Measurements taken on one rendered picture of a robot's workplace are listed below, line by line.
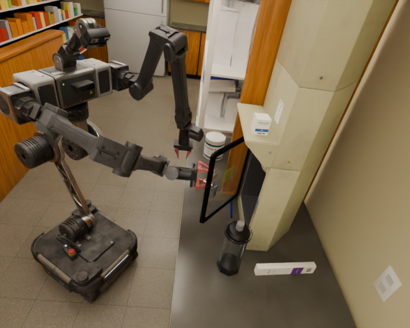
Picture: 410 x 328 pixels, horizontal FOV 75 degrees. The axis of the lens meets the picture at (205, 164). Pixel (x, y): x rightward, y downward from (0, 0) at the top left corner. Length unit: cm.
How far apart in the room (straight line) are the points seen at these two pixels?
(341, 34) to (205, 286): 97
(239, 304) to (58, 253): 142
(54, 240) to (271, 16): 197
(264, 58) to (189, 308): 102
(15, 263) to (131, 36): 452
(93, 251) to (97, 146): 139
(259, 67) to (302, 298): 96
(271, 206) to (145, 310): 134
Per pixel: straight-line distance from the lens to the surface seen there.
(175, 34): 114
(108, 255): 212
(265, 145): 93
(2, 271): 257
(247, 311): 116
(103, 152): 82
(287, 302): 123
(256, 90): 124
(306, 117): 91
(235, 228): 105
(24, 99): 120
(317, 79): 87
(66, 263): 215
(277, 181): 104
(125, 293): 223
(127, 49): 601
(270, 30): 118
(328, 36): 85
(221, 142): 172
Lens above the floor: 195
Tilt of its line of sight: 36 degrees down
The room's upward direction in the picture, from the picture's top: 9 degrees clockwise
